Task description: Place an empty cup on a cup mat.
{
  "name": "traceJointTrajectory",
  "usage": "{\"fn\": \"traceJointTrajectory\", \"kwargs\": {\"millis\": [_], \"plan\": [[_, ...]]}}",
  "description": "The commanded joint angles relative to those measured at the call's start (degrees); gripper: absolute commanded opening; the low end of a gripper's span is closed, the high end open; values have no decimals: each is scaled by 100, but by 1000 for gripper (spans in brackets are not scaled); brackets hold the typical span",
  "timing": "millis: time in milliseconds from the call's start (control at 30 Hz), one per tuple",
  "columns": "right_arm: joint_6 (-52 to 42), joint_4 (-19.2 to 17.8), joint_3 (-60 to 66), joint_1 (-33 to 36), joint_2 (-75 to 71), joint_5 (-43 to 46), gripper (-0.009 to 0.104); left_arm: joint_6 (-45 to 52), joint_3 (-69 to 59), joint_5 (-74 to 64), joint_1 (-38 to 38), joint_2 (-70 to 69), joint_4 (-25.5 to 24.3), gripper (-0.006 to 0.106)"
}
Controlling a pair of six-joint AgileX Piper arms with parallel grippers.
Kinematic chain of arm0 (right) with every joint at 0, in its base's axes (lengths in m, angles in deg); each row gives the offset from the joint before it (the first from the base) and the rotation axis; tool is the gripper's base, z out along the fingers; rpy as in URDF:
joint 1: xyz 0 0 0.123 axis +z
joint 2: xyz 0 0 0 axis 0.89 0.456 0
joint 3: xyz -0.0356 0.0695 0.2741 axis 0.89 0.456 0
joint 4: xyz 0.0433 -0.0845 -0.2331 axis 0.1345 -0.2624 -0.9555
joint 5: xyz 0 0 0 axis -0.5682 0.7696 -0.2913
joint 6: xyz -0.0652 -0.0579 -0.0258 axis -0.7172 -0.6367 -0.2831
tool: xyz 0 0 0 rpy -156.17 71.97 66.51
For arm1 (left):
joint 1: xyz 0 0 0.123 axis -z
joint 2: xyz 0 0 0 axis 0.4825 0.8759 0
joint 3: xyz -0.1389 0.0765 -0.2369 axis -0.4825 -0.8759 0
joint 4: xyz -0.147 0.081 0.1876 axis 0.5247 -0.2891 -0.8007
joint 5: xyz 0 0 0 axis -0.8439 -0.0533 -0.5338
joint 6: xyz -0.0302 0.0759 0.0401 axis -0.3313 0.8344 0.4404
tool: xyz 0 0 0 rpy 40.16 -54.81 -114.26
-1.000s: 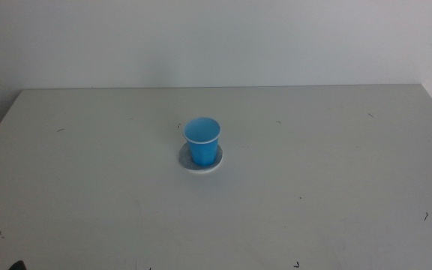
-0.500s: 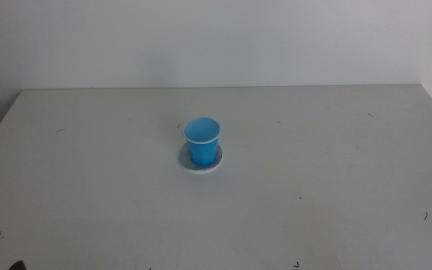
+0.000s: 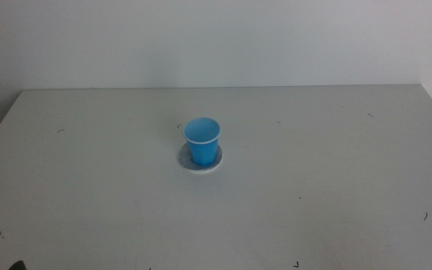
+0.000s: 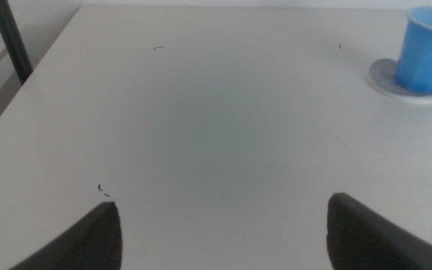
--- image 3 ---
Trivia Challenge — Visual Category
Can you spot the blue plastic cup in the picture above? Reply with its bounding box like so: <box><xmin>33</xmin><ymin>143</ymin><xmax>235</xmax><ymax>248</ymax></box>
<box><xmin>181</xmin><ymin>116</ymin><xmax>222</xmax><ymax>167</ymax></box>

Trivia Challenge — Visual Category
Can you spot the round grey felt cup mat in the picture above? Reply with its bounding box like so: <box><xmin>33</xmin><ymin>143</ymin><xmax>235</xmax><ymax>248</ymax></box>
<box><xmin>178</xmin><ymin>142</ymin><xmax>224</xmax><ymax>175</ymax></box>

